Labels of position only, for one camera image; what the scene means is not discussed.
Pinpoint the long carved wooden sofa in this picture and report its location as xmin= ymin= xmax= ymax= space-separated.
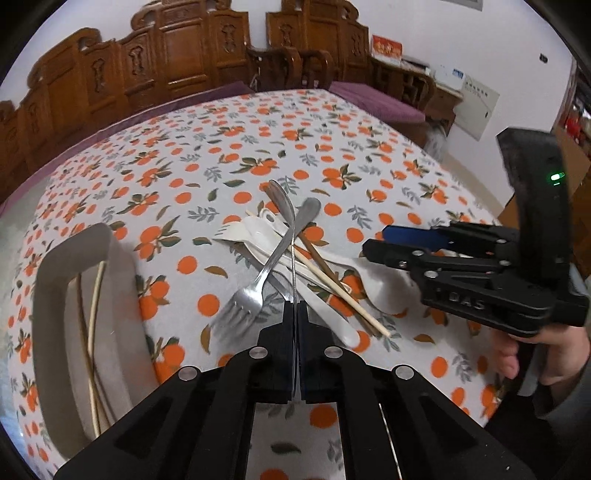
xmin=0 ymin=0 xmax=252 ymax=199

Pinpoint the person's right forearm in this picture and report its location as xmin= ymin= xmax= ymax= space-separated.
xmin=538 ymin=369 xmax=591 ymax=453

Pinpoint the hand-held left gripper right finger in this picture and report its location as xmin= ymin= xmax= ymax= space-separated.
xmin=298 ymin=302 xmax=536 ymax=480

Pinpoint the wooden chair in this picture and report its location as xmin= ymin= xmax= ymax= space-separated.
xmin=247 ymin=46 xmax=302 ymax=90
xmin=300 ymin=48 xmax=336 ymax=90

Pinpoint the brown chopstick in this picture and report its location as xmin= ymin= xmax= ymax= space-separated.
xmin=76 ymin=272 xmax=114 ymax=428
xmin=262 ymin=184 xmax=380 ymax=339

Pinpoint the person's right hand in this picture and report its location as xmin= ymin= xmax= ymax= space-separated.
xmin=489 ymin=323 xmax=591 ymax=385

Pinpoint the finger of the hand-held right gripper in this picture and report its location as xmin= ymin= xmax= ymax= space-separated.
xmin=362 ymin=239 xmax=521 ymax=280
xmin=382 ymin=222 xmax=521 ymax=257

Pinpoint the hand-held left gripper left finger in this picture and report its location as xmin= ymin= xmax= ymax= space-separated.
xmin=55 ymin=301 xmax=295 ymax=480

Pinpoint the white plastic knife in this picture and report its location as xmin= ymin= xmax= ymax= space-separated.
xmin=240 ymin=217 xmax=362 ymax=348

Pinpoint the metal spoon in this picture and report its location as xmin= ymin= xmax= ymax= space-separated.
xmin=268 ymin=179 xmax=298 ymax=401

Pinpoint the red desk calendar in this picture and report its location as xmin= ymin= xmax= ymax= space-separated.
xmin=372 ymin=34 xmax=402 ymax=59

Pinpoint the short carved wooden sofa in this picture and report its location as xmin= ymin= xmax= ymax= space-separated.
xmin=265 ymin=0 xmax=437 ymax=118

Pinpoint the white wall panel box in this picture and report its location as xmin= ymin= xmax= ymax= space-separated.
xmin=455 ymin=76 xmax=501 ymax=141

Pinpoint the white plastic spoon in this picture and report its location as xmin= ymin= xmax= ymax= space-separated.
xmin=259 ymin=208 xmax=404 ymax=315

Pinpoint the stack of papers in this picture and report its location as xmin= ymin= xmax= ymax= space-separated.
xmin=401 ymin=55 xmax=433 ymax=73

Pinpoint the grey tray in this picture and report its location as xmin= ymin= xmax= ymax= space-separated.
xmin=31 ymin=223 xmax=155 ymax=462

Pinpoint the white plastic fork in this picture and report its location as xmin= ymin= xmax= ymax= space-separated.
xmin=212 ymin=220 xmax=296 ymax=259

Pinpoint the wooden side table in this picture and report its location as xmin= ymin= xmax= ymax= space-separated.
xmin=433 ymin=85 xmax=464 ymax=136

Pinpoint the metal fork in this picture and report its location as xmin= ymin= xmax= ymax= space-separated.
xmin=213 ymin=198 xmax=322 ymax=334

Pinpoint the orange print tablecloth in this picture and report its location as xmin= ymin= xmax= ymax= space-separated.
xmin=0 ymin=88 xmax=504 ymax=480

